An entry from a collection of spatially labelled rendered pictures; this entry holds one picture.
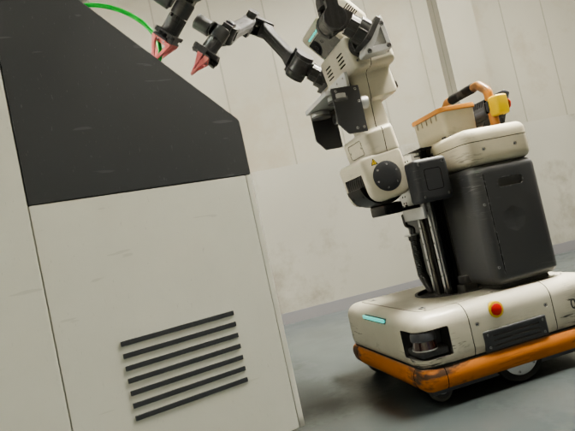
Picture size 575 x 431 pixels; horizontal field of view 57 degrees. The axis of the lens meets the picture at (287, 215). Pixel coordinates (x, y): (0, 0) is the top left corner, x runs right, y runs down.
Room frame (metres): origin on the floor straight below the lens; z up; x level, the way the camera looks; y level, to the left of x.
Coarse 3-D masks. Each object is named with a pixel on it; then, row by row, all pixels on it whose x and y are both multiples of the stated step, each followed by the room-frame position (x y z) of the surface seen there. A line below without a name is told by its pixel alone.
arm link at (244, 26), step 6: (252, 12) 2.21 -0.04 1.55; (240, 18) 2.16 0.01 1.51; (246, 18) 2.20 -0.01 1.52; (252, 18) 2.22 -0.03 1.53; (240, 24) 2.06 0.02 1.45; (246, 24) 2.12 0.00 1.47; (252, 24) 2.21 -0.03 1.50; (234, 30) 1.92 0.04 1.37; (240, 30) 2.01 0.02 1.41; (246, 30) 2.13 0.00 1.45; (234, 36) 1.98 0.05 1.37; (240, 36) 2.08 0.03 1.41; (246, 36) 2.26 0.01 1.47; (228, 42) 1.94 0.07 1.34
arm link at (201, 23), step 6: (198, 18) 1.85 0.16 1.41; (204, 18) 1.86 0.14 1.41; (198, 24) 1.85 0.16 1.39; (204, 24) 1.85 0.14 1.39; (210, 24) 1.86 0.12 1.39; (222, 24) 1.90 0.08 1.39; (228, 24) 1.89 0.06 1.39; (234, 24) 1.91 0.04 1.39; (198, 30) 1.87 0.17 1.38; (204, 30) 1.86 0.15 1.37
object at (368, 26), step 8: (352, 16) 1.66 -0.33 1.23; (376, 16) 1.65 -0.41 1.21; (352, 24) 1.66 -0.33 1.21; (360, 24) 1.66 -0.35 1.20; (368, 24) 1.67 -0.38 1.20; (376, 24) 1.65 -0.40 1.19; (344, 32) 1.69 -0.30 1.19; (352, 32) 1.68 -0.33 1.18; (360, 32) 1.67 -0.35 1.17; (368, 32) 1.66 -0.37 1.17; (352, 40) 1.70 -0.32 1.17; (360, 40) 1.68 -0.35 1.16; (368, 40) 1.66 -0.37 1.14; (360, 48) 1.72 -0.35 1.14
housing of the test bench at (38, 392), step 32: (0, 96) 1.22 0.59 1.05; (0, 128) 1.21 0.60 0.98; (0, 160) 1.21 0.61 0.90; (0, 192) 1.20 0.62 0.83; (0, 224) 1.19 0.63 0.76; (0, 256) 1.19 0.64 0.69; (32, 256) 1.22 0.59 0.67; (0, 288) 1.18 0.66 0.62; (32, 288) 1.21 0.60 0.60; (0, 320) 1.18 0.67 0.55; (32, 320) 1.21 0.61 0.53; (0, 352) 1.17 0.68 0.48; (32, 352) 1.20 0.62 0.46; (0, 384) 1.17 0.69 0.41; (32, 384) 1.19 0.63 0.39; (0, 416) 1.16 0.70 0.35; (32, 416) 1.19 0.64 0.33; (64, 416) 1.22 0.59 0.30
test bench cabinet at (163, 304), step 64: (128, 192) 1.34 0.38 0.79; (192, 192) 1.42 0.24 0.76; (64, 256) 1.25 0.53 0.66; (128, 256) 1.32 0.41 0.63; (192, 256) 1.40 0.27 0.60; (256, 256) 1.49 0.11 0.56; (64, 320) 1.24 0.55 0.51; (128, 320) 1.31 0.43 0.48; (192, 320) 1.39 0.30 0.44; (256, 320) 1.47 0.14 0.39; (64, 384) 1.23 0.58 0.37; (128, 384) 1.29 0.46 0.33; (192, 384) 1.37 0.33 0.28; (256, 384) 1.45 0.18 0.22
